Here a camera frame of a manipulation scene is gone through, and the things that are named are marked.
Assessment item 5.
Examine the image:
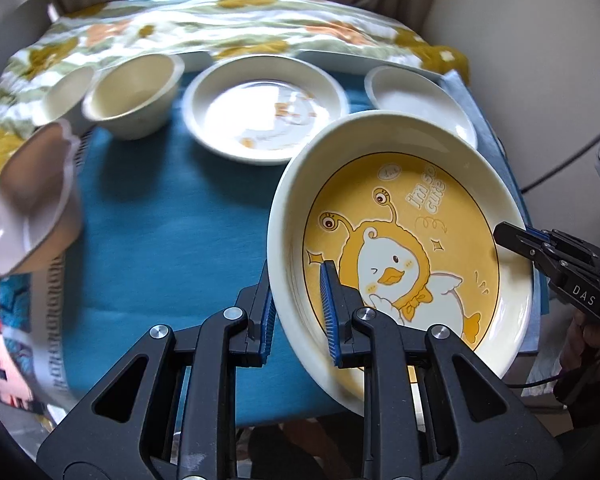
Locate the yellow duck plate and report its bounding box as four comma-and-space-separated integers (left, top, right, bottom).
266, 110, 534, 413

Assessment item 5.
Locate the white duck plate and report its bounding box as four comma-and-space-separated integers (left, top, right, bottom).
182, 54, 350, 166

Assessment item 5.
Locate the plain white plate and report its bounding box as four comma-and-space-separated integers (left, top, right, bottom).
364, 66, 478, 150

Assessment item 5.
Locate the pink eared bowl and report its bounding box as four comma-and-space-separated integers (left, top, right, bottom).
0, 119, 83, 278

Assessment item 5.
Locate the cream bowl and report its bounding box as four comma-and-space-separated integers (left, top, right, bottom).
82, 53, 185, 141

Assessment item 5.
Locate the white cup bowl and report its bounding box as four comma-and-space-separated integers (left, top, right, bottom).
33, 66, 96, 132

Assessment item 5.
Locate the right hand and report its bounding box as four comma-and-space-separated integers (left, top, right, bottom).
554, 310, 600, 403

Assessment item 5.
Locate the floral quilt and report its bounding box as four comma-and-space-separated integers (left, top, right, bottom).
0, 0, 472, 212

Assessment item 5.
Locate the black cable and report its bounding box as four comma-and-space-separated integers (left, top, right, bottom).
518, 121, 600, 194

